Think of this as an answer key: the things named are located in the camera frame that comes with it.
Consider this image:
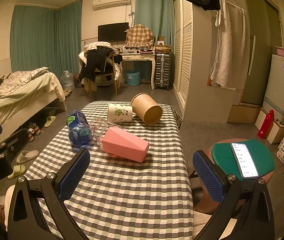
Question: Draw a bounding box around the pink basin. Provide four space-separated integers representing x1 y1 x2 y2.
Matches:
275 47 284 57

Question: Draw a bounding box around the smartphone with lit screen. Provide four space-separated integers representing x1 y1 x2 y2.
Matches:
231 142 259 180

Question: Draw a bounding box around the large water jug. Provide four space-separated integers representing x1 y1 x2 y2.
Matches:
62 70 75 90

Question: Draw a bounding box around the black monitor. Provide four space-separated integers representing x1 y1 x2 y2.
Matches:
98 22 129 42

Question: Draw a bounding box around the bed with beige bedding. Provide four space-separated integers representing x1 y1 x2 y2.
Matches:
0 67 66 142

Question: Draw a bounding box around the teal curtain left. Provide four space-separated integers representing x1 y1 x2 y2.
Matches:
9 0 82 78

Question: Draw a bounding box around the dark hard suitcase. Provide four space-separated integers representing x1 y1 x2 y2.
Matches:
154 53 172 90

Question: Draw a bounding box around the red thermos bottle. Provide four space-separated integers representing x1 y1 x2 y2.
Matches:
257 109 274 139

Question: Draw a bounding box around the clear printed glass cup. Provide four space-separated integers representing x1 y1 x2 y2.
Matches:
89 118 122 148

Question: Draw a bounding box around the white louvered wardrobe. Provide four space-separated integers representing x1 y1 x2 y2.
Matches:
173 0 235 123

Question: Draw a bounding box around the teal curtain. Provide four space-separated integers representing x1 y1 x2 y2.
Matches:
134 0 175 46
9 0 82 78

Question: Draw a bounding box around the pink faceted cup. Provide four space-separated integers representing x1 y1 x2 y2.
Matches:
102 126 149 163

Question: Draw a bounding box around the green slipper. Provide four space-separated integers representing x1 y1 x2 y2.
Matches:
7 164 26 180

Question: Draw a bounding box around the white desk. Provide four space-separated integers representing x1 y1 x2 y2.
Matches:
120 53 156 90

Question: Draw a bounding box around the white slipper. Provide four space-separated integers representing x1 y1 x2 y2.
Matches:
16 150 39 164

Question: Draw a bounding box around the brown kraft paper cup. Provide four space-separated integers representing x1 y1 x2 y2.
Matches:
131 93 163 125

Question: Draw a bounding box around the white air conditioner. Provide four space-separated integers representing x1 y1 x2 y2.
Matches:
93 0 131 10

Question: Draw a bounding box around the plaid cloth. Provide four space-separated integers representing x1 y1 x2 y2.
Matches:
125 24 154 48

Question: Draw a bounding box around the red white sneaker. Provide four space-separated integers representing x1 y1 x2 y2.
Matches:
27 122 41 142

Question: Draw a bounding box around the white washing machine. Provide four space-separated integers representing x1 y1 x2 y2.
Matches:
263 55 284 125

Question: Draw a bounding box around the pale slipper under bed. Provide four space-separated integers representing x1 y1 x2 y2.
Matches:
44 115 56 128

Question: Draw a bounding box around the hanging white towel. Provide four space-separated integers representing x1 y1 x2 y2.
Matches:
210 0 250 89

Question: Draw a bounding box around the wooden chair with clothes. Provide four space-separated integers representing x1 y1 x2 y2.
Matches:
78 42 123 96

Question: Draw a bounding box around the teal curtain right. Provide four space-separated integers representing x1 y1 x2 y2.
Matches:
134 0 175 46

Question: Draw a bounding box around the blue laundry basket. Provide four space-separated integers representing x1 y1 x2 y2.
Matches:
125 70 140 86

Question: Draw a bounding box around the blue soda can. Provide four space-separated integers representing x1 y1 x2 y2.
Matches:
66 110 93 146

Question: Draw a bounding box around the white printed paper cup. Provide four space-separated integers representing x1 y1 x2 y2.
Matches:
107 103 133 123

